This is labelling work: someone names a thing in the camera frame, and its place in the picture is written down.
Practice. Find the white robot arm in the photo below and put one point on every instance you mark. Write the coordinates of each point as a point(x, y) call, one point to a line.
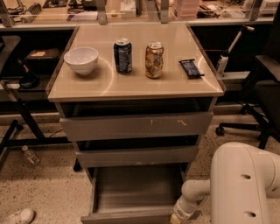
point(242, 178)

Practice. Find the black box on shelf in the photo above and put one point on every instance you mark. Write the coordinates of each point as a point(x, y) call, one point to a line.
point(43, 60)

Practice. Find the gold soda can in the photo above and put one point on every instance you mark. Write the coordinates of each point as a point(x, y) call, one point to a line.
point(154, 60)

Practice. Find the dark blue snack bar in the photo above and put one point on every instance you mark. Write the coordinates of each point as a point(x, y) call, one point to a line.
point(190, 68)

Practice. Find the black office chair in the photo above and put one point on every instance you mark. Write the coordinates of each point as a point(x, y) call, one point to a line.
point(261, 91)

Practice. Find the grey bottom drawer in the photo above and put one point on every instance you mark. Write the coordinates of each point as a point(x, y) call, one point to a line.
point(144, 194)

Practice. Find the grey drawer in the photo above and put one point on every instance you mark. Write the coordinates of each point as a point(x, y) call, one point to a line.
point(136, 126)
point(138, 151)
point(144, 194)

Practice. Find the grey drawer cabinet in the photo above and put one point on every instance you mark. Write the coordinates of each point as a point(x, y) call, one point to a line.
point(105, 92)

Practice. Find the plastic water bottle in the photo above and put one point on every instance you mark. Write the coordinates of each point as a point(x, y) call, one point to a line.
point(30, 155)

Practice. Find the black desk frame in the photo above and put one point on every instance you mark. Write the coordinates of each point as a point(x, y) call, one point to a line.
point(8, 45)

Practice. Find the grey middle drawer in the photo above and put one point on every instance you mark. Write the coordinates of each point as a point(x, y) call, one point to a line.
point(138, 151)

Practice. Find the blue soda can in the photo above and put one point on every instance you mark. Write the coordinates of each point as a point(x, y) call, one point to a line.
point(123, 56)

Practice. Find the white bowl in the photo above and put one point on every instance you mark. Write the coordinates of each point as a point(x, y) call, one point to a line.
point(82, 60)

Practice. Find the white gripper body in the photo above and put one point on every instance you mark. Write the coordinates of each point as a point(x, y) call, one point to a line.
point(184, 212)

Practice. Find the grey top drawer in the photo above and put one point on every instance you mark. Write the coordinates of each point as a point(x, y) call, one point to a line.
point(136, 126)

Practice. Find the dark round joystick device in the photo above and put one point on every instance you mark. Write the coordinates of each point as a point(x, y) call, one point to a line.
point(29, 79)

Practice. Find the white shoe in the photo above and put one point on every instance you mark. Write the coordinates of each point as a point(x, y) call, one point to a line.
point(24, 216)

